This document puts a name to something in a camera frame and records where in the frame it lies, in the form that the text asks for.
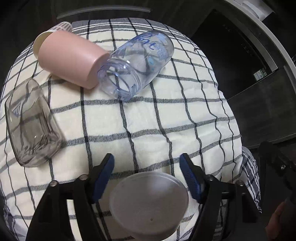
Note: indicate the metal cabinet handle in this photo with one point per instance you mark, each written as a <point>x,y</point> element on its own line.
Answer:
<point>105,10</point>

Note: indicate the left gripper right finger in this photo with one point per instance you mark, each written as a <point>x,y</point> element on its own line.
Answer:
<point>208,191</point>

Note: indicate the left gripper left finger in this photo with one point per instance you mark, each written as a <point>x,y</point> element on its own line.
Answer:
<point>51,219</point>

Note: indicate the grey transparent glass cup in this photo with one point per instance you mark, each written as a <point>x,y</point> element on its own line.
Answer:
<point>33,131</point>

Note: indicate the pink plastic cup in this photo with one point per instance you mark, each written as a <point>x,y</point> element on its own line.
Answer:
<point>70,57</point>

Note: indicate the white checkered cloth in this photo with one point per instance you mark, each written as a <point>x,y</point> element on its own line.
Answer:
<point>181,111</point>

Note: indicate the person's right hand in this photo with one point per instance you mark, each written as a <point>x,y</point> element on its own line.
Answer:
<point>281,225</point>

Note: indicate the patterned paper cup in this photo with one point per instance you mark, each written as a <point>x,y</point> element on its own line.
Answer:
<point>64,26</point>

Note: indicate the white ceramic cup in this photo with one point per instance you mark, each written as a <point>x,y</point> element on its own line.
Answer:
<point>149,205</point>

